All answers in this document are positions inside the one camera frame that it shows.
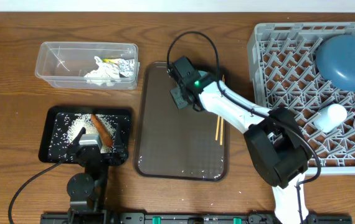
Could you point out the light blue bowl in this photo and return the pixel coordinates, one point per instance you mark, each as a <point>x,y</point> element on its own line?
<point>208,75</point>

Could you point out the white rice pile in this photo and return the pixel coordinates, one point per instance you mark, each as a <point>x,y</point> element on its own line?
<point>67,125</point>

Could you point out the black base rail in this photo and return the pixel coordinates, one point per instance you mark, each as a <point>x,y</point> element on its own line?
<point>140,218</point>

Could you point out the light blue cup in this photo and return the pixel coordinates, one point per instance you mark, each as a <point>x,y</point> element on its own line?
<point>330,117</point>

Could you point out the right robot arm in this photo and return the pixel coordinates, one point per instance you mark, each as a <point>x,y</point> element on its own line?
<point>278,150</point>

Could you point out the black waste tray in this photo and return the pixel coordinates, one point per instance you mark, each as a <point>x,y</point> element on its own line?
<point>53,111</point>

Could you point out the blue plate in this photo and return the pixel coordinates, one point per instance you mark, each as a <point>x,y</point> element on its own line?
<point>335,60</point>

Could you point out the dark brown serving tray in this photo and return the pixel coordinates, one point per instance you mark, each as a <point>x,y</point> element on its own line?
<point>173,143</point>

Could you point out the green snack wrapper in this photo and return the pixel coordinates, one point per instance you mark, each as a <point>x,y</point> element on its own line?
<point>126,67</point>

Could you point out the orange carrot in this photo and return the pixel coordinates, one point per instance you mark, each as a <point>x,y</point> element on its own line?
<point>102,131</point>

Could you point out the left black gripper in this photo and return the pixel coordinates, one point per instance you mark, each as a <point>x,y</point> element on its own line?
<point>121,150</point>

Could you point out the grey dishwasher rack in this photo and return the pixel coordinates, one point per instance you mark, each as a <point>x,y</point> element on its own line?
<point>281,58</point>

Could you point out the clear plastic bin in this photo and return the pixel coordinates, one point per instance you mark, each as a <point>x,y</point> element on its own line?
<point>64,64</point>

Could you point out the wooden chopstick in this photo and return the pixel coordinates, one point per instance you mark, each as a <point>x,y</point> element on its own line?
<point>217,132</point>
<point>221,139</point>

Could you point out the white tissue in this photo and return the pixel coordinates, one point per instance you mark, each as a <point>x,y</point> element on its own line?
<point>106,73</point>

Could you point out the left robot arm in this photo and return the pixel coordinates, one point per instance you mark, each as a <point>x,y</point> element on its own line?
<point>87,189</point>

